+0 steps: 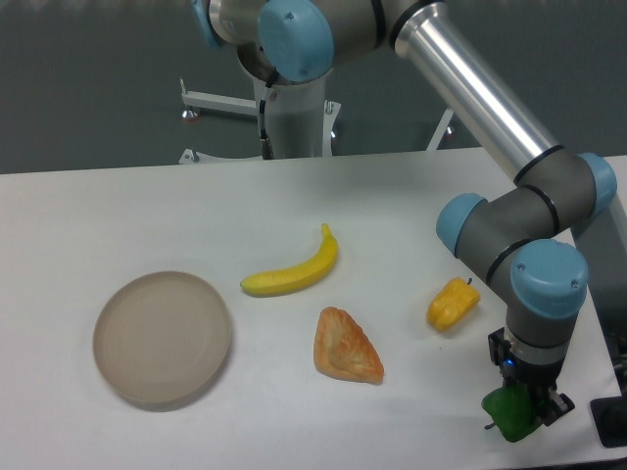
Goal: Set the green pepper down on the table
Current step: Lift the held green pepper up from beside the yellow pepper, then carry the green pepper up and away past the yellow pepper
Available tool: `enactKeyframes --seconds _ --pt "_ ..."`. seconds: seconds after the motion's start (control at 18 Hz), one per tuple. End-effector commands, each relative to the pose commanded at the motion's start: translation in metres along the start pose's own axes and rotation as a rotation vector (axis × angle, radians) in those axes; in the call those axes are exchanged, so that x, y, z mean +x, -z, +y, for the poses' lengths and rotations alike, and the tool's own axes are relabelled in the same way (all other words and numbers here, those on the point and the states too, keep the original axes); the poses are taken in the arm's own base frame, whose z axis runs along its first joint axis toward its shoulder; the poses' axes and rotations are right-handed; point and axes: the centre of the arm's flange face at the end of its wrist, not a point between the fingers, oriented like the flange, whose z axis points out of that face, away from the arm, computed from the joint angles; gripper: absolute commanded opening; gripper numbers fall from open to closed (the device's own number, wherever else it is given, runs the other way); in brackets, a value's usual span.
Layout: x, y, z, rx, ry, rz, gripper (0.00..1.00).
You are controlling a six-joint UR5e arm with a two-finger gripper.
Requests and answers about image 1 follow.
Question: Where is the green bell pepper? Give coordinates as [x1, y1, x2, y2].
[481, 384, 542, 443]

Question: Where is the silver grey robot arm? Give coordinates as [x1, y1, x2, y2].
[191, 1, 617, 425]

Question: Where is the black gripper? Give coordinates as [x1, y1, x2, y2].
[488, 328, 575, 425]

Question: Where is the black device at table edge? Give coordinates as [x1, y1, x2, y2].
[590, 397, 626, 448]

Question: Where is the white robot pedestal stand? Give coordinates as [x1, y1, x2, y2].
[180, 45, 459, 165]

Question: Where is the yellow banana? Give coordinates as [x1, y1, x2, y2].
[240, 223, 339, 297]

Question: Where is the triangular golden pastry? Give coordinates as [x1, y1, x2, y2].
[313, 306, 384, 385]

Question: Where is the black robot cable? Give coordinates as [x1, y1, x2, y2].
[258, 68, 281, 161]

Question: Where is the beige round plate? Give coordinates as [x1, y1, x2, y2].
[92, 271, 232, 411]

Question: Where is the yellow bell pepper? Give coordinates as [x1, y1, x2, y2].
[426, 277, 481, 332]

